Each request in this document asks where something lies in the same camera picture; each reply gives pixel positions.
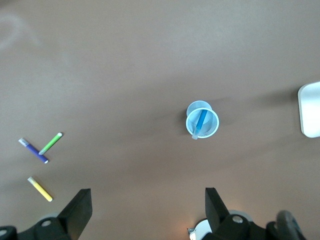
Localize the white lamp stand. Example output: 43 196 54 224
297 80 320 139

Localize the light blue mesh cup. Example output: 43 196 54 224
185 100 220 140

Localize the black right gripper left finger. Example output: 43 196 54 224
17 188 93 240

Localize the yellow marker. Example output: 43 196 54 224
27 176 54 203

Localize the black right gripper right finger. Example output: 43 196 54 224
201 187 269 240

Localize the blue marker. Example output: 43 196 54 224
191 109 209 141

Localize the purple marker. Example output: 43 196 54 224
17 137 49 165

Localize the green marker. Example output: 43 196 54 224
38 132 63 156

